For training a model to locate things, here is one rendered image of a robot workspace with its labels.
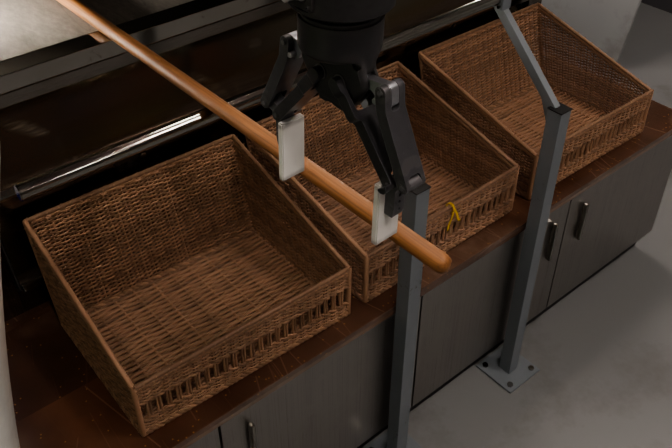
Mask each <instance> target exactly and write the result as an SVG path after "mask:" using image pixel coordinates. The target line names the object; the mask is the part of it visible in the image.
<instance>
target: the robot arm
mask: <svg viewBox="0 0 672 448"><path fill-rule="evenodd" d="M282 1H283V2H284V3H286V2H288V4H289V5H290V7H291V8H292V9H294V10H295V11H296V12H297V30H296V31H293V32H290V33H288V34H285V35H283V36H281V37H280V45H279V56H278V58H277V60H276V63H275V65H274V68H273V70H272V73H271V75H270V77H269V80H268V82H267V85H266V87H265V90H264V92H263V95H262V97H261V104H262V106H263V107H264V108H270V109H271V110H272V115H273V118H274V119H275V120H276V130H277V131H276V135H277V142H278V144H279V179H281V180H282V181H285V180H287V179H289V178H291V177H293V176H295V175H297V174H299V173H301V172H303V171H304V115H303V114H301V113H298V114H296V115H294V114H295V113H297V112H299V111H301V110H303V109H301V108H302V107H303V106H304V105H305V104H306V103H307V102H309V101H310V100H311V99H312V98H313V97H314V96H315V95H316V94H317V93H319V97H320V98H321V99H323V100H325V101H329V102H331V103H332V104H333V105H335V106H336V107H337V108H339V109H340V110H343V112H344V114H345V116H346V118H347V120H348V122H350V123H353V124H354V125H355V127H356V129H357V131H358V133H359V136H360V138H361V140H362V142H363V144H364V146H365V149H366V151H367V153H368V155H369V157H370V159H371V162H372V164H373V166H374V168H375V170H376V172H377V175H378V177H379V179H380V181H379V182H378V183H376V184H375V186H374V201H373V217H372V233H371V243H373V244H374V245H378V244H379V243H381V242H382V241H384V240H386V239H387V238H389V237H391V236H392V235H394V234H395V233H397V225H398V214H399V213H401V212H402V211H403V209H404V201H405V194H407V193H408V192H410V191H412V190H414V189H415V188H417V187H419V186H420V185H422V184H424V183H425V181H426V178H425V174H424V170H423V167H422V163H421V160H420V156H419V152H418V149H417V145H416V141H415V138H414V134H413V130H412V127H411V123H410V119H409V116H408V112H407V108H406V105H405V83H404V81H403V80H402V79H401V78H396V79H394V80H392V81H389V80H386V79H384V78H381V77H379V75H378V72H377V68H376V60H377V58H378V55H379V53H380V51H381V49H382V47H383V39H384V23H385V14H386V13H388V12H389V11H390V10H391V9H393V7H394V6H395V4H396V0H282ZM303 61H304V63H305V65H306V68H307V70H308V71H307V72H306V74H305V75H304V77H303V78H302V79H301V80H300V81H299V82H298V83H297V86H296V87H295V88H294V89H293V90H292V91H291V92H290V89H291V87H292V85H293V83H294V81H295V78H296V76H297V74H298V72H299V70H300V67H301V65H302V63H303ZM289 92H290V93H289ZM365 99H366V100H367V102H368V106H367V107H366V108H363V109H361V110H359V111H358V110H357V109H356V107H355V106H357V105H359V104H361V103H362V102H363V101H364V100H365ZM392 171H393V174H392V175H391V172H392ZM0 448H20V444H19V438H18V432H17V426H16V419H15V412H14V406H13V398H12V390H11V383H10V375H9V365H8V355H7V346H6V334H5V322H4V309H3V292H2V275H1V248H0Z"/></svg>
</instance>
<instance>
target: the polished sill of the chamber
mask: <svg viewBox="0 0 672 448"><path fill-rule="evenodd" d="M277 1H280V0H194V1H191V2H188V3H185V4H182V5H179V6H175V7H172V8H169V9H166V10H163V11H160V12H157V13H153V14H150V15H147V16H144V17H141V18H138V19H134V20H131V21H128V22H125V23H122V24H119V25H116V26H117V27H118V28H120V29H121V30H123V31H124V32H126V33H127V34H129V35H130V36H132V37H133V38H134V39H136V40H137V41H139V42H140V43H142V44H143V45H145V46H146V45H149V44H152V43H155V42H158V41H161V40H164V39H167V38H170V37H173V36H176V35H179V34H182V33H185V32H188V31H191V30H194V29H197V28H200V27H203V26H206V25H209V24H212V23H215V22H218V21H220V20H223V19H226V18H229V17H232V16H235V15H238V14H241V13H244V12H247V11H250V10H253V9H256V8H259V7H262V6H265V5H268V4H271V3H274V2H277ZM126 52H128V51H126V50H125V49H124V48H122V47H121V46H119V45H118V44H117V43H115V42H114V41H112V40H111V39H110V38H108V37H107V36H105V35H104V34H103V33H101V32H100V31H96V32H93V33H90V34H87V35H84V36H81V37H78V38H74V39H71V40H68V41H65V42H62V43H59V44H55V45H52V46H49V47H46V48H43V49H40V50H36V51H33V52H30V53H27V54H24V55H21V56H17V57H14V58H11V59H8V60H5V61H2V62H0V95H1V94H4V93H7V92H10V91H13V90H16V89H19V88H22V87H25V86H28V85H31V84H34V83H37V82H40V81H43V80H46V79H49V78H52V77H55V76H58V75H61V74H64V73H67V72H70V71H72V70H75V69H78V68H81V67H84V66H87V65H90V64H93V63H96V62H99V61H102V60H105V59H108V58H111V57H114V56H117V55H120V54H123V53H126Z"/></svg>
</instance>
